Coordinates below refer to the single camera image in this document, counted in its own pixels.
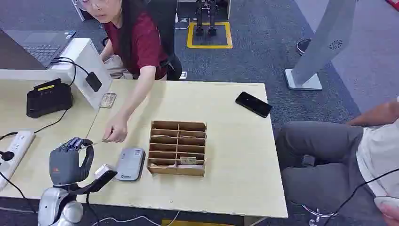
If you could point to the black office chair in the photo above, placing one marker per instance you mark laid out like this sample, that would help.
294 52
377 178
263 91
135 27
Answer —
166 34

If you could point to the person's hand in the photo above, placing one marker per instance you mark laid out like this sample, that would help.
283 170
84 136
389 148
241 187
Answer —
116 130

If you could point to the grey floor stand pillar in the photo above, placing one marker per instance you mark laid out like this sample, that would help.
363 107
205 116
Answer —
324 40

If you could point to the wooden card sorting box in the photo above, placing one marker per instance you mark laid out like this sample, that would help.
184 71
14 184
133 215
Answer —
177 148

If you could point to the black power adapter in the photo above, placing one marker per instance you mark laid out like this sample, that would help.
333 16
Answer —
93 81

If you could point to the black device with yellow label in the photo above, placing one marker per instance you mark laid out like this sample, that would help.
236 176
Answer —
48 99

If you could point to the white laptop stand box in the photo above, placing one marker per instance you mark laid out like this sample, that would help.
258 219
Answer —
85 65

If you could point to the seated person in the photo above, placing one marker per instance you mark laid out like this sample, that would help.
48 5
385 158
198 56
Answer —
327 162

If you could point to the grey card reader device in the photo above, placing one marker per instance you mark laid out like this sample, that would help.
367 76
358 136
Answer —
130 164

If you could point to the printed card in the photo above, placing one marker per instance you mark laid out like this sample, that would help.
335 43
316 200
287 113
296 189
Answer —
188 160

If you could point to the black smartphone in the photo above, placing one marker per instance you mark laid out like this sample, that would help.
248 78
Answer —
253 104

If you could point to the clear card holder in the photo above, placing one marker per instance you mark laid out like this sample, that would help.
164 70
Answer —
108 100

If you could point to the black plug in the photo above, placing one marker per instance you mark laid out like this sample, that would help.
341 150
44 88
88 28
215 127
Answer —
7 155

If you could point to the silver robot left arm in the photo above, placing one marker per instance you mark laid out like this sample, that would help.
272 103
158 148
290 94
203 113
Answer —
54 207

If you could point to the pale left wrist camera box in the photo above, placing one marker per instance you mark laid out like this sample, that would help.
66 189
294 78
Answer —
104 171

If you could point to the grey laptop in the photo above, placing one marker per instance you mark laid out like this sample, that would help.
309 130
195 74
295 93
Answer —
37 46

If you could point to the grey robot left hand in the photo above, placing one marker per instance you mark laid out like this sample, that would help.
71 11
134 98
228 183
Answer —
64 167

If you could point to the dark shoe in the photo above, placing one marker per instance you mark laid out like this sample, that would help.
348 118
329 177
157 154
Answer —
303 46

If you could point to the white power strip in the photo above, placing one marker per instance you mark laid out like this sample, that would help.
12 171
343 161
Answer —
17 153

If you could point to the black robot legs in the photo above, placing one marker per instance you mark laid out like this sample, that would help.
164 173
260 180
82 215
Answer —
205 18

